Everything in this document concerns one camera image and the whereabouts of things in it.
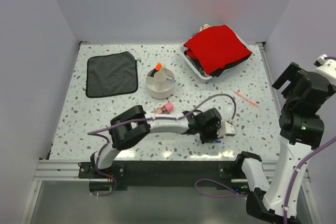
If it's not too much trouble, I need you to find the white pen blue cap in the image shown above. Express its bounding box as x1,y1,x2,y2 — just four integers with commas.
195,139,222,143

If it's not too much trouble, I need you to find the pink capped crayon tube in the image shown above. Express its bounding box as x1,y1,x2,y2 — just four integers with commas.
152,102,174,114

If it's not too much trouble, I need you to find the orange gel pen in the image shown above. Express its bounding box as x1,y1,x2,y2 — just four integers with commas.
234,91,258,107

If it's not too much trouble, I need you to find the clear blue ballpoint pen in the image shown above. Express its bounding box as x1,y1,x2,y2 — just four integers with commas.
166,77,176,82

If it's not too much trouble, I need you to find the orange capped marker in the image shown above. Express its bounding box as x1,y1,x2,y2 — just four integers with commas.
150,62,162,77

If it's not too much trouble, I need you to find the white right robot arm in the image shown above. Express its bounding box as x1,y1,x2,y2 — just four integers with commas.
234,58,335,223

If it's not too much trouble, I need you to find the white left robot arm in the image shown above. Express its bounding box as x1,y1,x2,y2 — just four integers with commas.
88,105,225,178

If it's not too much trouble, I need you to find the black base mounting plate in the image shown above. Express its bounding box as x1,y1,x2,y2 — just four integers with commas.
78,160,263,192

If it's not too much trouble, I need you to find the black garment in basket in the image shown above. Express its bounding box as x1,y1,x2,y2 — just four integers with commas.
183,49,251,77

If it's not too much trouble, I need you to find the white round divided organizer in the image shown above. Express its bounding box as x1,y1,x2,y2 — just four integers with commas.
145,68,176,99

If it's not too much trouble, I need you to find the red cloth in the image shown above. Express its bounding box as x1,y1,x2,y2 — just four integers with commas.
183,25,253,74

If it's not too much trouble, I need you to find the beige item behind basket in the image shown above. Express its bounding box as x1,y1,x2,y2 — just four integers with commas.
199,24,211,32

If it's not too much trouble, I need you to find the dark grey microfibre cloth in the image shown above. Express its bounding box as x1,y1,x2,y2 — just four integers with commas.
86,51,139,98

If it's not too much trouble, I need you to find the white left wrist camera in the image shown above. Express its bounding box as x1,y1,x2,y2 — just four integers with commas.
217,121,236,138

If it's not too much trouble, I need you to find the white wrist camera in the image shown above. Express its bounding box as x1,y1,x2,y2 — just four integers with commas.
314,54,335,68
217,121,236,138

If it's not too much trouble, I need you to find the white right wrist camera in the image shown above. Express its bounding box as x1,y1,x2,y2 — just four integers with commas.
314,54,335,68

